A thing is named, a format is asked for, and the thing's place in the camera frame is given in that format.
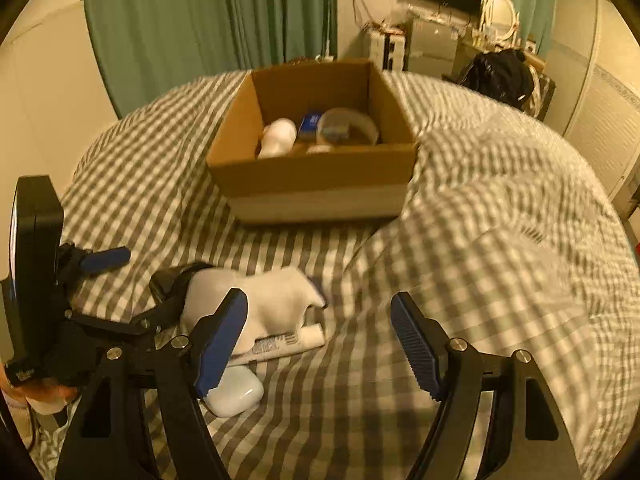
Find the white cloth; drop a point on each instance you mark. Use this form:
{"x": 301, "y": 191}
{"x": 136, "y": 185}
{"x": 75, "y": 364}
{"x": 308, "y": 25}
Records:
{"x": 270, "y": 300}

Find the grey cabinet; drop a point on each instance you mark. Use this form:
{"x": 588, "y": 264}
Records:
{"x": 432, "y": 47}

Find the narrow green curtain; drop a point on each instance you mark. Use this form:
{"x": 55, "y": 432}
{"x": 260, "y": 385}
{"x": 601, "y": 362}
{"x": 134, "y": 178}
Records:
{"x": 530, "y": 0}

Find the clear plastic round container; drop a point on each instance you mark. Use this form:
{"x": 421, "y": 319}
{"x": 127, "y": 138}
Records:
{"x": 350, "y": 127}

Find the white suitcase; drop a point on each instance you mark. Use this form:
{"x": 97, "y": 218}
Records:
{"x": 385, "y": 47}

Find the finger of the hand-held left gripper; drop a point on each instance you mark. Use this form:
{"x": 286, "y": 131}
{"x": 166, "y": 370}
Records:
{"x": 160, "y": 312}
{"x": 107, "y": 258}

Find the black bag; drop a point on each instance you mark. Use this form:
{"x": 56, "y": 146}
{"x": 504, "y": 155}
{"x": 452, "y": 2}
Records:
{"x": 500, "y": 75}

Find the small blue box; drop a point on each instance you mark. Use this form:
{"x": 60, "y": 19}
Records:
{"x": 310, "y": 122}

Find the person's left hand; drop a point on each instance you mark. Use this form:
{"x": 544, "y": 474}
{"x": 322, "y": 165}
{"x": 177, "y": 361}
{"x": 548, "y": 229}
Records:
{"x": 47, "y": 390}

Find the white wardrobe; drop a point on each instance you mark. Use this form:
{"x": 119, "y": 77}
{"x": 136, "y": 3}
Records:
{"x": 600, "y": 85}

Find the white oval mirror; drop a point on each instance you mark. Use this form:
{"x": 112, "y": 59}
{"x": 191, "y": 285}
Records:
{"x": 500, "y": 12}

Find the white earbuds case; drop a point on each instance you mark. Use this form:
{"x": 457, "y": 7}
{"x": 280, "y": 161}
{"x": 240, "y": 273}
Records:
{"x": 235, "y": 392}

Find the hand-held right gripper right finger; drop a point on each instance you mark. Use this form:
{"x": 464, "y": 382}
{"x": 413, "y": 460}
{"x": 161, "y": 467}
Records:
{"x": 415, "y": 347}

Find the brown cardboard box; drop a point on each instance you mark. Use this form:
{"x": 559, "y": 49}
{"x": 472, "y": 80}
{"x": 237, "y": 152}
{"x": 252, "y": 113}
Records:
{"x": 310, "y": 185}

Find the wide green curtain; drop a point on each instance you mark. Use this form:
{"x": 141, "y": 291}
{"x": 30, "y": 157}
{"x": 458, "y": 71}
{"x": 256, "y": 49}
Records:
{"x": 175, "y": 20}

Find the white plastic bottle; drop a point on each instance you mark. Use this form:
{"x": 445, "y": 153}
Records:
{"x": 277, "y": 137}

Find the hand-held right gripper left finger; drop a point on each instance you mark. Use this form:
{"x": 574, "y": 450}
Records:
{"x": 222, "y": 345}

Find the white printed tube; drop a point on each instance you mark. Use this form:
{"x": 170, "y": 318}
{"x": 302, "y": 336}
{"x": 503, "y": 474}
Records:
{"x": 280, "y": 344}

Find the grey checkered blanket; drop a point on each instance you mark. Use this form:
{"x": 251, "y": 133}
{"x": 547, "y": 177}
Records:
{"x": 500, "y": 260}

